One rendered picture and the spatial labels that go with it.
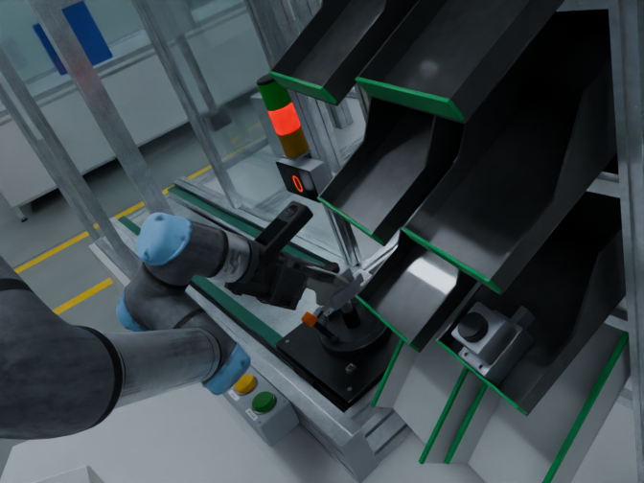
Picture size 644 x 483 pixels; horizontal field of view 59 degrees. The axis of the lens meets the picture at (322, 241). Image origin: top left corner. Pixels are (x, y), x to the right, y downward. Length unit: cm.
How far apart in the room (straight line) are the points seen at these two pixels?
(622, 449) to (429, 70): 69
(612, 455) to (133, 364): 70
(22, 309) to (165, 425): 84
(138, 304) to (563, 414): 58
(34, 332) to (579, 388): 57
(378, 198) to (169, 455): 77
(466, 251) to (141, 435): 94
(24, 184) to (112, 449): 470
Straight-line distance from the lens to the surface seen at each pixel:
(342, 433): 95
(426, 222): 59
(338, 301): 101
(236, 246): 85
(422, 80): 48
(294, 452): 110
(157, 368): 64
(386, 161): 68
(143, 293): 86
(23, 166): 585
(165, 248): 80
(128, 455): 130
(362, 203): 66
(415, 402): 88
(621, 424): 102
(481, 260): 53
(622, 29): 48
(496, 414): 80
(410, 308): 73
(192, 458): 120
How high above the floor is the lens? 168
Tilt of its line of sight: 31 degrees down
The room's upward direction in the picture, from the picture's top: 22 degrees counter-clockwise
